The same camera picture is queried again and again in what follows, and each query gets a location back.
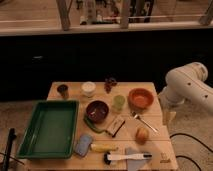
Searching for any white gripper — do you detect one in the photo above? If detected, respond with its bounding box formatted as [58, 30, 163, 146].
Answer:
[158, 87, 177, 125]

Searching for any yellow red apple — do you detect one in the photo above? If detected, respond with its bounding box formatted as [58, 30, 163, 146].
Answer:
[135, 127, 149, 144]

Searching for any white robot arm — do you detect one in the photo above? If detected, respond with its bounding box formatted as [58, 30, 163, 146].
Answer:
[158, 62, 213, 125]

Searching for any green plastic cup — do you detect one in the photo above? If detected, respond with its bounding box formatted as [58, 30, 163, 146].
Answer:
[113, 95, 125, 111]

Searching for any white paper cup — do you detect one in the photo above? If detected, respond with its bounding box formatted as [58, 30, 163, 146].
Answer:
[81, 81, 96, 97]

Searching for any orange bowl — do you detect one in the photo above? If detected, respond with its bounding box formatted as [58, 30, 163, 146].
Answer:
[128, 88, 154, 109]

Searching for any silver fork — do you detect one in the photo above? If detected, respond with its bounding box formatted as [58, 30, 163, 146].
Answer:
[131, 112, 158, 133]

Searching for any black tan box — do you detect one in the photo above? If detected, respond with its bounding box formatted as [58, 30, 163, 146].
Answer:
[106, 116, 125, 137]

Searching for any grey cloth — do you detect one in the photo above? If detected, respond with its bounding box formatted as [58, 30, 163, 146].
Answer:
[125, 147, 152, 171]

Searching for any dark red bowl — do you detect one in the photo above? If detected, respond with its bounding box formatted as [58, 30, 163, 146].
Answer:
[86, 100, 109, 123]

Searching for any green chili pepper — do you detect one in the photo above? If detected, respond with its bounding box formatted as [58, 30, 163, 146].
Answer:
[83, 116, 106, 134]

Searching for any blue sponge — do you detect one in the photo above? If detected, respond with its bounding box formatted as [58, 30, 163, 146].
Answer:
[74, 134, 93, 157]

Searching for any green plastic tray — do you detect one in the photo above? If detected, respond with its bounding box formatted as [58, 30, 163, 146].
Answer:
[17, 100, 79, 159]

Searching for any black stand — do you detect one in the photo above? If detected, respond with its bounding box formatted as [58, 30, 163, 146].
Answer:
[0, 128, 23, 171]

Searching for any black cable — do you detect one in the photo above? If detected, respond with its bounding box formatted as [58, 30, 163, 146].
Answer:
[169, 132, 213, 171]

